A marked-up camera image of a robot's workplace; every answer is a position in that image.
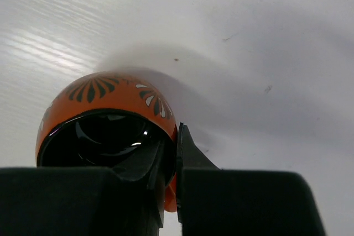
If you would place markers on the brown ceramic teacup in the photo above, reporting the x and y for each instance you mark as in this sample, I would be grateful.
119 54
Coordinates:
102 119

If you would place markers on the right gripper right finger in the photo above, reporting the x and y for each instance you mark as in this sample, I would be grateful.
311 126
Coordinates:
212 201

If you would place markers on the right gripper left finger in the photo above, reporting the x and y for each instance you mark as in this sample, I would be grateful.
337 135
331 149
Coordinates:
125 200

